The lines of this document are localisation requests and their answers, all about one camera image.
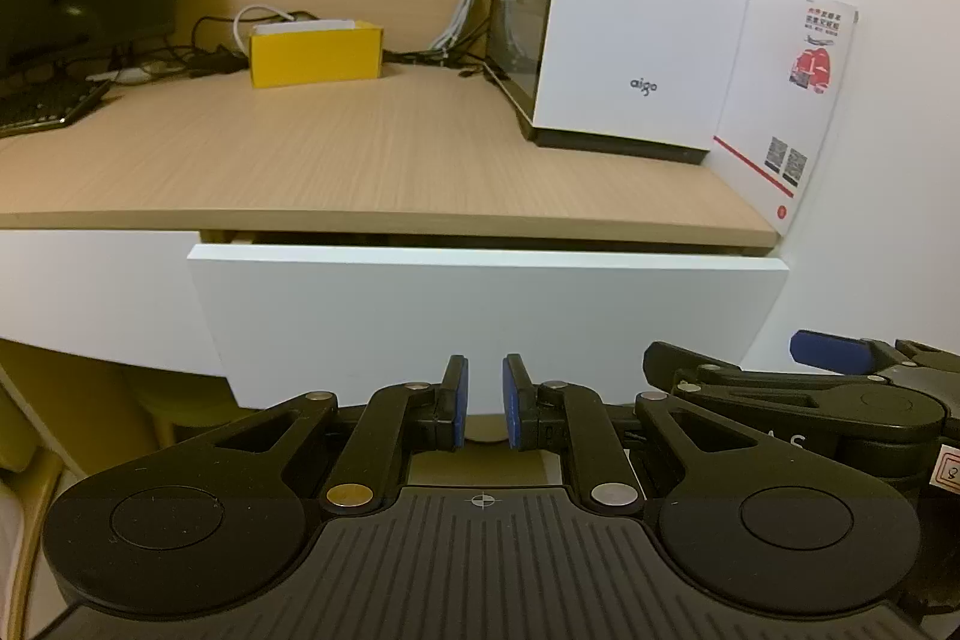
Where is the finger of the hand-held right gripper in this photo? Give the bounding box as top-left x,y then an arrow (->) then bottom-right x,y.
643,341 -> 880,421
790,329 -> 902,380

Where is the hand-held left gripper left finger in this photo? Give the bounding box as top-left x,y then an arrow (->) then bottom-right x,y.
176,353 -> 470,512

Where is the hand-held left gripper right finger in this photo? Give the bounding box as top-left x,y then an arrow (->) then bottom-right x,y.
501,353 -> 766,513

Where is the white drawer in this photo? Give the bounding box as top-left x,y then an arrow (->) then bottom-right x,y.
187,241 -> 794,417

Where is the white printed leaflet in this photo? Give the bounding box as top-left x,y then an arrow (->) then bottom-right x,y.
711,0 -> 860,238

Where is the yellow cardboard box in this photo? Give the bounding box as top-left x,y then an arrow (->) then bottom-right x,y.
250,17 -> 386,89

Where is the white computer case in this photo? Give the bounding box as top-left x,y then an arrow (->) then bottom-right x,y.
487,0 -> 766,166

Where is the white desk front panel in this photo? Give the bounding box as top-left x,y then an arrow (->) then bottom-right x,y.
0,230 -> 230,380

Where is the yellow chair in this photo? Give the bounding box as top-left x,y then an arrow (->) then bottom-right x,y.
0,338 -> 252,640

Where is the black keyboard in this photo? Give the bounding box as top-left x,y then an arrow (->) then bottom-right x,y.
0,77 -> 114,139

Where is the coiled white cable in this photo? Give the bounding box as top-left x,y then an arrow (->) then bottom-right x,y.
233,3 -> 317,58

